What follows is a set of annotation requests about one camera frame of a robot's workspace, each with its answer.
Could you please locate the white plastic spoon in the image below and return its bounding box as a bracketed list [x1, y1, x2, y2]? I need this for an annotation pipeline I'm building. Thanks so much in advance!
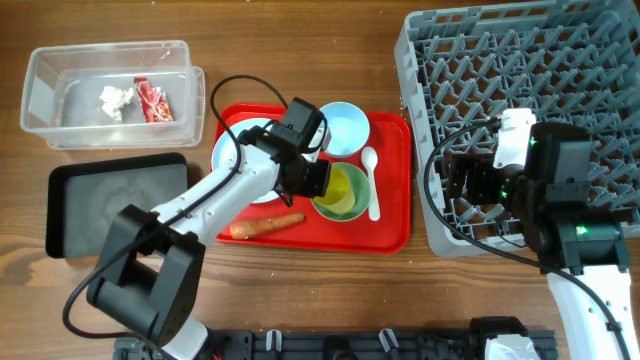
[361, 146, 381, 221]

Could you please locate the light blue plate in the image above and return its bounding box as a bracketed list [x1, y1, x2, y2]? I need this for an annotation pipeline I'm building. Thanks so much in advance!
[211, 118, 278, 204]

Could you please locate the grey dishwasher rack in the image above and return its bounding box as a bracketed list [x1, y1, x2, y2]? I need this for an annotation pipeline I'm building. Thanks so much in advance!
[394, 1, 639, 257]

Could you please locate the yellow cup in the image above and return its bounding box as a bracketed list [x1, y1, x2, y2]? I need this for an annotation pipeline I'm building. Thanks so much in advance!
[314, 167, 355, 214]

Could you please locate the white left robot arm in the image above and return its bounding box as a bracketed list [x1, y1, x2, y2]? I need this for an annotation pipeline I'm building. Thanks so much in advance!
[62, 98, 331, 359]

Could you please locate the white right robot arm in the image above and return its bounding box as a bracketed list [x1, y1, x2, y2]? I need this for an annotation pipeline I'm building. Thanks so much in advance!
[424, 108, 639, 359]

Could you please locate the red snack wrapper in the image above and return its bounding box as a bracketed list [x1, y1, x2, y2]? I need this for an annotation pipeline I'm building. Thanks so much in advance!
[134, 77, 174, 123]

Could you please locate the black waste tray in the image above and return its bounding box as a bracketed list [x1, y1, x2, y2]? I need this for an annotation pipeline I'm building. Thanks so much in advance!
[45, 152, 188, 258]

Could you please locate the orange carrot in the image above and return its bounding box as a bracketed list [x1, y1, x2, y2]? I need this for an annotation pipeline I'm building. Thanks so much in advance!
[229, 213, 305, 240]

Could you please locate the crumpled white tissue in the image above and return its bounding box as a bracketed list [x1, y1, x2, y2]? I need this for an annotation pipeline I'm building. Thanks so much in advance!
[99, 86, 134, 122]

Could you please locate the light blue bowl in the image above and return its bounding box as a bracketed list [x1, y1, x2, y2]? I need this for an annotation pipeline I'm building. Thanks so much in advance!
[320, 102, 370, 158]

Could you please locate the clear plastic bin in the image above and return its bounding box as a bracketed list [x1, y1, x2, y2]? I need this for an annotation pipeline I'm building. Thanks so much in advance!
[20, 40, 206, 149]

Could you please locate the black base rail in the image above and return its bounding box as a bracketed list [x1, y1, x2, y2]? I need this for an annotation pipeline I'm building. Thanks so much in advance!
[112, 315, 559, 360]

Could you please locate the green bowl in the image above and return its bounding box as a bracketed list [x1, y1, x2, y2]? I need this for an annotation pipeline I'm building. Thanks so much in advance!
[312, 162, 370, 222]

